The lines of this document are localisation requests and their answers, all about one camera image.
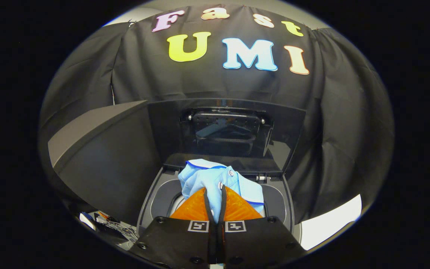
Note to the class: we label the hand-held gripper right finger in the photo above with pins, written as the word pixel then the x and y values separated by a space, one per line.
pixel 259 243

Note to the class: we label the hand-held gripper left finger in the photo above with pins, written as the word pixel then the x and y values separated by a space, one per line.
pixel 174 243

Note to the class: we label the grey washing machine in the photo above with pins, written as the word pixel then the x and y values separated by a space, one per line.
pixel 159 194

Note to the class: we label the light blue polo shirt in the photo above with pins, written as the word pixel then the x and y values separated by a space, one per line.
pixel 203 177

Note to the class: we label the white flat board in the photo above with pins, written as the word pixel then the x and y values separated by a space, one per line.
pixel 330 224

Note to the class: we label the grey cabinet with dark top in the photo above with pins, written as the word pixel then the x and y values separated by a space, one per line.
pixel 106 157

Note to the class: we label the black backdrop cloth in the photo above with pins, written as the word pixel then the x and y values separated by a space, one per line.
pixel 162 82

